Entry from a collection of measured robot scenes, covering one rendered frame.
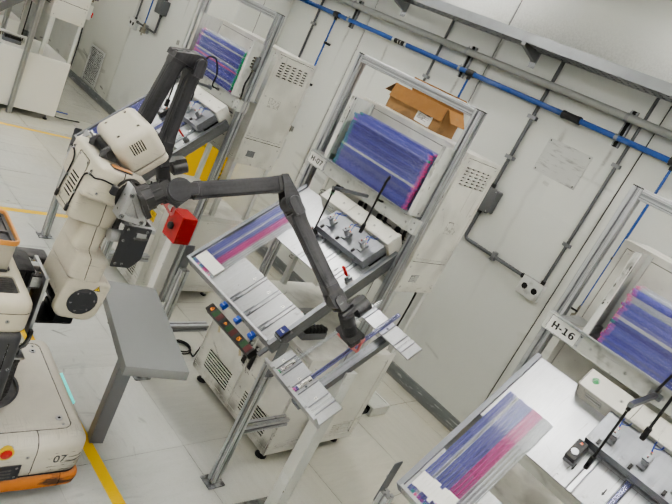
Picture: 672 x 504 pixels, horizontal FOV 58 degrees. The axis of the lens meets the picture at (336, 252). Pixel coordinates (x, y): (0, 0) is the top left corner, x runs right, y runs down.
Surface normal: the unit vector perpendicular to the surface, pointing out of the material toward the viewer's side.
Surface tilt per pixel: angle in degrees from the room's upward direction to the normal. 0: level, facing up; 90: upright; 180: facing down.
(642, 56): 90
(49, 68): 90
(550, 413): 44
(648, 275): 90
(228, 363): 90
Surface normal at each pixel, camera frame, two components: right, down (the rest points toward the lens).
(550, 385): -0.15, -0.67
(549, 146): -0.65, -0.08
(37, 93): 0.62, 0.51
